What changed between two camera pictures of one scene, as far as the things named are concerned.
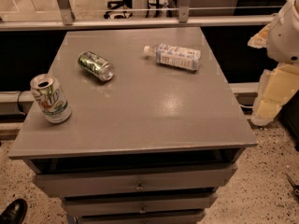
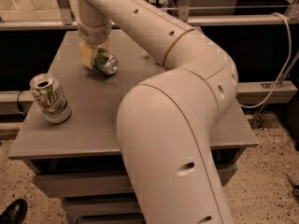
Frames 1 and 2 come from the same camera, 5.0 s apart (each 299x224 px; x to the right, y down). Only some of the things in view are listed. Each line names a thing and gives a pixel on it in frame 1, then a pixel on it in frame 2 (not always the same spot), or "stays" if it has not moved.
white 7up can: [50, 98] stays
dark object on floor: [293, 184] stays
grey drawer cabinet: [134, 126] stays
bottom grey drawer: [143, 217] stays
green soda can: [95, 65] to [106, 63]
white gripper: [285, 39] to [93, 33]
